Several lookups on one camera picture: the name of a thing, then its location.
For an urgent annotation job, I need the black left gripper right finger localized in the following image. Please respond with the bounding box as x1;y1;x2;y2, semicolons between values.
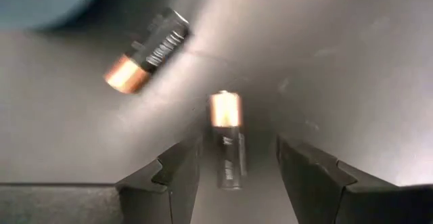
275;135;433;224

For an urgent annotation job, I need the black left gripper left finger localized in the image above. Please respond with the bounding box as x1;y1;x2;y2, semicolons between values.
114;134;204;224

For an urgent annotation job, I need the thin black copper-top battery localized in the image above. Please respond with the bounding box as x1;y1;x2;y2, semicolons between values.
208;90;248;191

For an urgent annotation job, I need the thick black copper-top battery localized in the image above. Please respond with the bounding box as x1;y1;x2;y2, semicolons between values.
103;7;190;95

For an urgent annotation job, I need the blue plastic bin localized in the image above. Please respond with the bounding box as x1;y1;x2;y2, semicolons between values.
0;0;106;30

